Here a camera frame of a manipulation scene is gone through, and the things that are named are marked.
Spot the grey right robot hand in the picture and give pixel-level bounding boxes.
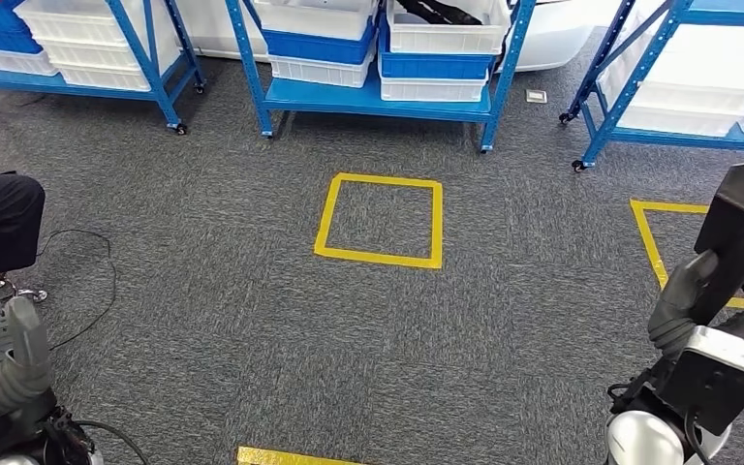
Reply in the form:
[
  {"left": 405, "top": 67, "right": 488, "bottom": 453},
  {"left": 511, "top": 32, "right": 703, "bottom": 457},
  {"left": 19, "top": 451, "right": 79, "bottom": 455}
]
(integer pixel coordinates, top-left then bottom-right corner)
[{"left": 646, "top": 248, "right": 744, "bottom": 360}]

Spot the blue shelf rack on casters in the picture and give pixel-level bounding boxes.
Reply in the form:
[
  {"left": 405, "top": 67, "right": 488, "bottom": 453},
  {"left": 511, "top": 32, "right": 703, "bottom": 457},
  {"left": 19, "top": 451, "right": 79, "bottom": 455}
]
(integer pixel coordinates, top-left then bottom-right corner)
[
  {"left": 0, "top": 0, "right": 207, "bottom": 136},
  {"left": 558, "top": 0, "right": 744, "bottom": 174}
]

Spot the blue shelf rack with feet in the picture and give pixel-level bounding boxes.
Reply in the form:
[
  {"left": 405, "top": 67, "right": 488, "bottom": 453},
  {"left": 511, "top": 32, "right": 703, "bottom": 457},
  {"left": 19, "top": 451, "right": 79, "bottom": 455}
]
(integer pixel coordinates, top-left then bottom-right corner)
[{"left": 224, "top": 0, "right": 539, "bottom": 154}]

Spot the black spare plastic part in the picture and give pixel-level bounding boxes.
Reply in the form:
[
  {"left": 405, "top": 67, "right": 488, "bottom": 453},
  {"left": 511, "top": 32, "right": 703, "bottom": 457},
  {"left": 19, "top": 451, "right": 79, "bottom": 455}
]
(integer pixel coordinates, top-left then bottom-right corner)
[{"left": 394, "top": 0, "right": 485, "bottom": 26}]

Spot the chrome chair base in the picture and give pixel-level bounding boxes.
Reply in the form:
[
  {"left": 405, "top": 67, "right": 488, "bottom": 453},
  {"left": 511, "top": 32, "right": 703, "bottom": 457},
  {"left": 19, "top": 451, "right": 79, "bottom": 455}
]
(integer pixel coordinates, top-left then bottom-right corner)
[{"left": 0, "top": 271, "right": 49, "bottom": 305}]

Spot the person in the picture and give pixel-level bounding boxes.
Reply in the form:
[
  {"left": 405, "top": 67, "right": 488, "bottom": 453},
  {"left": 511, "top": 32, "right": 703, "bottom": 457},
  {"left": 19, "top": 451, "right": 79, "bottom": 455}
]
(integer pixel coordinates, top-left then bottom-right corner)
[{"left": 0, "top": 168, "right": 47, "bottom": 278}]

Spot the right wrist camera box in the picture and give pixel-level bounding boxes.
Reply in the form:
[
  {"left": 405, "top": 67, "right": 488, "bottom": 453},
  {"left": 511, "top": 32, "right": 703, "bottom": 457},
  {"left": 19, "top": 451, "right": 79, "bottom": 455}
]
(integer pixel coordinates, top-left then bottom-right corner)
[{"left": 657, "top": 325, "right": 744, "bottom": 439}]

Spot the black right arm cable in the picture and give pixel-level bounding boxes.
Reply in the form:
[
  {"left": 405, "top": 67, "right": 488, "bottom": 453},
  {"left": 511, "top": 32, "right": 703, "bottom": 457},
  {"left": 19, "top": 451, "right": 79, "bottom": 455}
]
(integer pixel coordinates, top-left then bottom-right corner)
[{"left": 683, "top": 410, "right": 715, "bottom": 465}]

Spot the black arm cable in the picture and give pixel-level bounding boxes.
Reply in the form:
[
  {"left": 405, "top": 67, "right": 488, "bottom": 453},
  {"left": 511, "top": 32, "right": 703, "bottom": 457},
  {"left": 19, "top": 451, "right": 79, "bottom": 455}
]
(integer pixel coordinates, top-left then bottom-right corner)
[
  {"left": 683, "top": 410, "right": 715, "bottom": 465},
  {"left": 73, "top": 419, "right": 152, "bottom": 465}
]

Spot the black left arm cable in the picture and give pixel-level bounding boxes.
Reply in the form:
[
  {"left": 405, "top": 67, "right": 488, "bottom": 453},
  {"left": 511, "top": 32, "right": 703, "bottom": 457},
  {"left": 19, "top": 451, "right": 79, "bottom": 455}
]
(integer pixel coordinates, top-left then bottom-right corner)
[{"left": 73, "top": 419, "right": 152, "bottom": 465}]

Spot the thin black floor cable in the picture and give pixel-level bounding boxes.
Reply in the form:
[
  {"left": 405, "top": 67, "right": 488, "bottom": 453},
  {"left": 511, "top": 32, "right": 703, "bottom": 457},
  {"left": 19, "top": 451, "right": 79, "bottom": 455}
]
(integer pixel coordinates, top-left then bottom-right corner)
[{"left": 33, "top": 228, "right": 119, "bottom": 353}]

